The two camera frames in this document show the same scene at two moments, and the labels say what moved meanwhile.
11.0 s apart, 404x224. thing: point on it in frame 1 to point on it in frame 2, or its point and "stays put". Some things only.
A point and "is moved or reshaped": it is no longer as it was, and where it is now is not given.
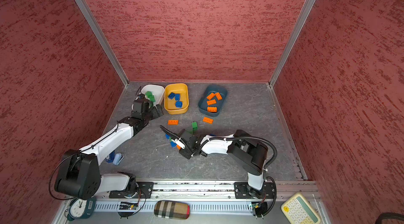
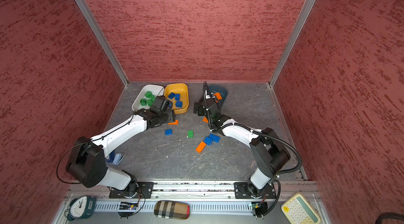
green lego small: (194, 125) is moved or reshaped
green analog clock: (81, 209) stays put
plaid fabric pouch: (172, 209) stays put
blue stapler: (110, 159) stays put
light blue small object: (118, 158) stays put
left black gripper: (154, 112) to (172, 118)
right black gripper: (183, 153) to (202, 107)
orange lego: (172, 122) stays put
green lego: (148, 93) stays put
